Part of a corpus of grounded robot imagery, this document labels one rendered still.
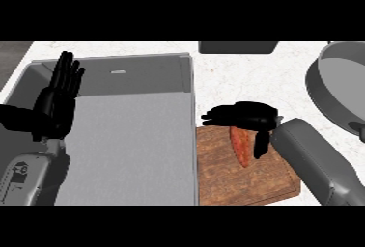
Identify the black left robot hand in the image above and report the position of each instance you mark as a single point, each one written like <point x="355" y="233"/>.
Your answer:
<point x="57" y="103"/>

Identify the dark grey appliance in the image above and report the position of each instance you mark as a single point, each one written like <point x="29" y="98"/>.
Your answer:
<point x="237" y="47"/>

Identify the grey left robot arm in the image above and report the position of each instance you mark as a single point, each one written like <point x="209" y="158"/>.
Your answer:
<point x="29" y="175"/>

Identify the brown wooden cutting board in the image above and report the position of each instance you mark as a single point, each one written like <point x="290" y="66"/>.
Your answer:
<point x="240" y="177"/>

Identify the grey metal pot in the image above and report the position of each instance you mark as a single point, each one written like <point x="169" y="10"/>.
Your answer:
<point x="340" y="87"/>

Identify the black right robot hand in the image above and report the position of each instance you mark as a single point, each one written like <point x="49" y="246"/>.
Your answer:
<point x="247" y="116"/>

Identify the grey kitchen sink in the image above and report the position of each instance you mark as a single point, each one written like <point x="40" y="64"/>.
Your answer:
<point x="119" y="128"/>

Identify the orange sweet potato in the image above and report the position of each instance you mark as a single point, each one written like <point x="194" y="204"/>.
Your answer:
<point x="240" y="146"/>

